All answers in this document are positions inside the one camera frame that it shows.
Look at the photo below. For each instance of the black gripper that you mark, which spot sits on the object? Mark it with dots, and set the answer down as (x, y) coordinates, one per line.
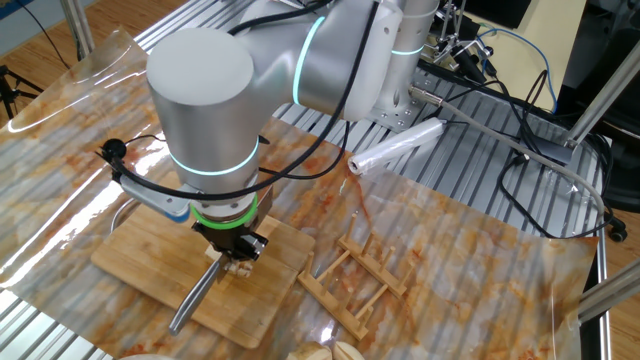
(225, 237)

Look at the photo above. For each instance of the steel cleaver knife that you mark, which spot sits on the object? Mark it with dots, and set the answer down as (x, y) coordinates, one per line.
(195, 300)

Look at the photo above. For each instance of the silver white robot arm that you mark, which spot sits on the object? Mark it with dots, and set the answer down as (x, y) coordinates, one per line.
(210, 110)

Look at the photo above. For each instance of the lotus root wedge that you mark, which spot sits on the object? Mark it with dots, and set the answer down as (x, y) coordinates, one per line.
(347, 352)

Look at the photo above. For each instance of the bamboo cutting board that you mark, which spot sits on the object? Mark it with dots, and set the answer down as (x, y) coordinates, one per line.
(150, 265)

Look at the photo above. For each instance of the wooden peg rack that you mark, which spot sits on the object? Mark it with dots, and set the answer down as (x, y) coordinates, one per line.
(330, 295)

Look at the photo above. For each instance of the clear plastic film roll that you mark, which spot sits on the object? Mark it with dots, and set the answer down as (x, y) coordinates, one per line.
(395, 147)

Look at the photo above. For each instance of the marble pattern plastic mat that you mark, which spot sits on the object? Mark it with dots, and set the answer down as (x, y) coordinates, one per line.
(475, 280)

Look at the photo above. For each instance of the black tripod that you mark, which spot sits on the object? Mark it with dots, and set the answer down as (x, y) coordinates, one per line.
(5, 90)

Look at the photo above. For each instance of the silver articulated clamp stand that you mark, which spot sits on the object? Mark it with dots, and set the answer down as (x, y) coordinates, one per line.
(460, 50)

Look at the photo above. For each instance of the black office chair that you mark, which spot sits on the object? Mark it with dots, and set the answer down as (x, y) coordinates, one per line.
(620, 150)

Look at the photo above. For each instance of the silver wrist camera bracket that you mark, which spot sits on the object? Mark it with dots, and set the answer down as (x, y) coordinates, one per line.
(155, 200)

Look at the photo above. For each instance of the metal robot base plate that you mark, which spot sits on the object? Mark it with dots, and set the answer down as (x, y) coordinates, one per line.
(390, 117)

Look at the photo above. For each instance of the aluminium frame post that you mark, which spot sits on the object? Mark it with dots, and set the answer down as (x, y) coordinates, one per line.
(80, 30)
(610, 292)
(600, 102)

